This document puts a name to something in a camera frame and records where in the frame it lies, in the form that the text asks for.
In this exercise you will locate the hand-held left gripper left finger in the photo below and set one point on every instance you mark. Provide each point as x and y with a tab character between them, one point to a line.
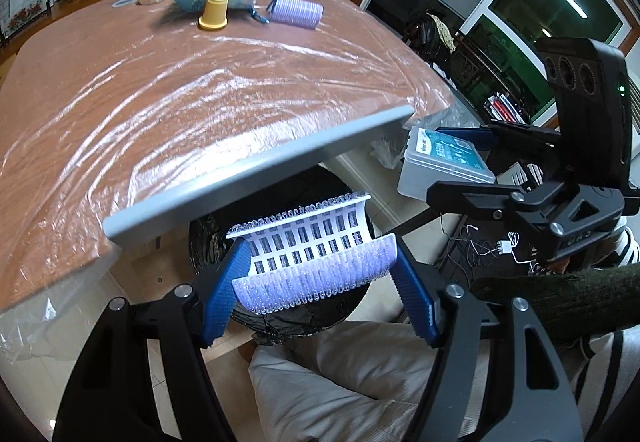
227	292

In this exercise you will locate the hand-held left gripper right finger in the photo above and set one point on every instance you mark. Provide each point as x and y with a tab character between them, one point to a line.
417	302

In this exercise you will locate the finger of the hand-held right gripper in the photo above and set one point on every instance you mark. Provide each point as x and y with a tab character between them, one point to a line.
470	197
482	137

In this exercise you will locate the clear plastic storage box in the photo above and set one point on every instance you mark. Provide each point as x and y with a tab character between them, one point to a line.
435	166

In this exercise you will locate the black trash bin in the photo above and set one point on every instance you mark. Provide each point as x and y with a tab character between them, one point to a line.
300	324

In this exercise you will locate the purple hair roller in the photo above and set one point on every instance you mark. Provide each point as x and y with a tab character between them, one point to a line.
297	11
310	247

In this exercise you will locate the person's right forearm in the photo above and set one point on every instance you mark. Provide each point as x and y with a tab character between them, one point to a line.
575	297

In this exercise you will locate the white cushion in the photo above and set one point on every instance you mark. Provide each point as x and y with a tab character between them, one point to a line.
340	377

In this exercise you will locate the dark bag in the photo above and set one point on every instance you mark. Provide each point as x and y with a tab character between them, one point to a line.
425	34

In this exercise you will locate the person's striped shirt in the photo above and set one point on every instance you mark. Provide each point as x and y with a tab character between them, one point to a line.
610	372

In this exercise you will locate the yellow plastic cup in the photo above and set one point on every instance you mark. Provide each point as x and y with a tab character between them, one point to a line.
214	11

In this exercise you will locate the blue-grey oblong tray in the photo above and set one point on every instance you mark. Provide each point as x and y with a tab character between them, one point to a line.
122	1

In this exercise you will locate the framed red flower picture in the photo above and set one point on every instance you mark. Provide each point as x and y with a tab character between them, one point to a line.
25	16

